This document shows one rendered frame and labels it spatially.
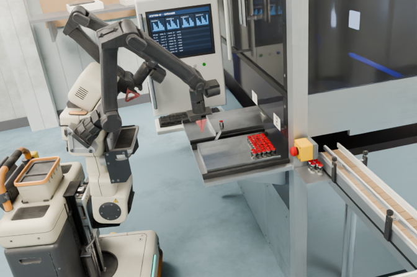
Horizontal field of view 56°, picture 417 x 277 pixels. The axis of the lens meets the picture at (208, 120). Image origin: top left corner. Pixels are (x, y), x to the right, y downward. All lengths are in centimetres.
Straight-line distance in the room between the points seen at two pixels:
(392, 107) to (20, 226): 168
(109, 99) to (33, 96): 345
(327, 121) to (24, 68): 373
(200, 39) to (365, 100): 114
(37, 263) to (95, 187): 41
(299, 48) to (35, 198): 134
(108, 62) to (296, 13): 71
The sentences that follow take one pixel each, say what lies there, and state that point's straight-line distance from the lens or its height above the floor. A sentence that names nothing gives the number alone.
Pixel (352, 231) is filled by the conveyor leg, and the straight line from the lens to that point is 182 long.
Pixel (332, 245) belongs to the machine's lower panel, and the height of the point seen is 38.
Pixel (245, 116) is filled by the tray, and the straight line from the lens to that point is 229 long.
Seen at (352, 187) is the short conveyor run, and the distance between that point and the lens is 159.
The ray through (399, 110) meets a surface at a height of 106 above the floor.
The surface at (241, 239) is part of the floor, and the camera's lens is 275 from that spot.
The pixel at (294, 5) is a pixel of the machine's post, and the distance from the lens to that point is 155.
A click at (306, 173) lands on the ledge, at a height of 88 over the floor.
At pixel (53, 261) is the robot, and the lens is 198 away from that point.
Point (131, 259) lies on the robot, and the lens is 233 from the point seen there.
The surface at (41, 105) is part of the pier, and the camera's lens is 494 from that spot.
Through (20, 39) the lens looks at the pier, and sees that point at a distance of 476.
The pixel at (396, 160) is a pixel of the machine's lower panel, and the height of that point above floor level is 81.
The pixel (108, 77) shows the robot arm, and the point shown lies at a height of 142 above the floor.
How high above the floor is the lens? 182
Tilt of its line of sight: 24 degrees down
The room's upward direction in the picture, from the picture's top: 6 degrees counter-clockwise
